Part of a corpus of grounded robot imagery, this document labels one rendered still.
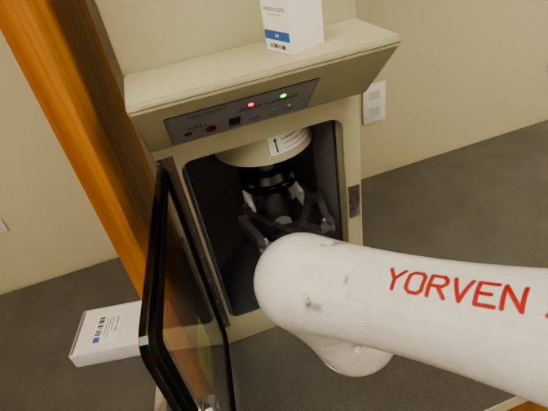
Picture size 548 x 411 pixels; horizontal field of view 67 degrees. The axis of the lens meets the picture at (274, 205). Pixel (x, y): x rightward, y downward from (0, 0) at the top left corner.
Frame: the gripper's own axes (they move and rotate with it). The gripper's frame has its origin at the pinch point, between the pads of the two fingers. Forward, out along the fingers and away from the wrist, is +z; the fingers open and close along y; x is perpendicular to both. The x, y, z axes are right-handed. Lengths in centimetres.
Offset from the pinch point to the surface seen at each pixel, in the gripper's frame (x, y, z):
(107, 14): -38.0, 17.2, -10.2
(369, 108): 5, -38, 32
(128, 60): -32.6, 16.7, -10.2
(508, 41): -3, -83, 33
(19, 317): 26, 64, 19
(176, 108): -29.2, 13.0, -20.9
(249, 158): -13.1, 4.0, -7.3
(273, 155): -13.1, 0.3, -8.4
